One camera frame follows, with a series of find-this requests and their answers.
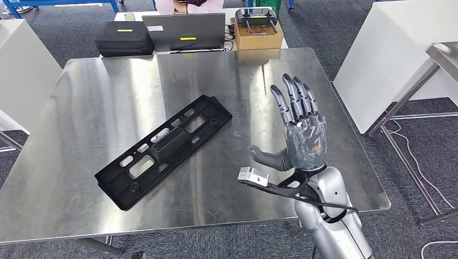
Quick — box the steel workbench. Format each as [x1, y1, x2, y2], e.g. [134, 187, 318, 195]
[0, 47, 392, 257]

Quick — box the white floor cable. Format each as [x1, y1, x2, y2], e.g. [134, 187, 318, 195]
[388, 119, 458, 210]
[420, 240, 458, 259]

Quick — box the white box partition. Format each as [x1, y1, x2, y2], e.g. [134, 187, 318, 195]
[0, 18, 63, 136]
[333, 0, 458, 135]

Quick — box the person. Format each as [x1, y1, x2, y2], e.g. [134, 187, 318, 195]
[154, 0, 225, 15]

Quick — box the black zip case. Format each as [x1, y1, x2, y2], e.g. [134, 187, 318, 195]
[95, 21, 155, 58]

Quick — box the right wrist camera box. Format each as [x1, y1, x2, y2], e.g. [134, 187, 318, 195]
[238, 166, 318, 203]

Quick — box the blue rack with casters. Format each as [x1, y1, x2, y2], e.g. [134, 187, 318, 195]
[2, 0, 120, 19]

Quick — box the grey laptop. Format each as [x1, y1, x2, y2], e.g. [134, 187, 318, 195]
[142, 12, 227, 54]

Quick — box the black plastic panel part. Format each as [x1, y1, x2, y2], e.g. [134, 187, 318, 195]
[94, 94, 233, 212]

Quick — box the black remote controller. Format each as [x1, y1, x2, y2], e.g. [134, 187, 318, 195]
[235, 8, 279, 36]

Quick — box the black cable bundle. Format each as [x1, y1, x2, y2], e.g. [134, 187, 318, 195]
[224, 25, 236, 51]

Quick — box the brown cardboard box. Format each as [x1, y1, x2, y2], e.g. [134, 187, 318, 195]
[234, 22, 285, 51]

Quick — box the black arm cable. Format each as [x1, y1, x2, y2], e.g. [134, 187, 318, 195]
[293, 194, 359, 225]

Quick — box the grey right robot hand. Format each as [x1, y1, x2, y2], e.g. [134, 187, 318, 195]
[247, 73, 328, 172]

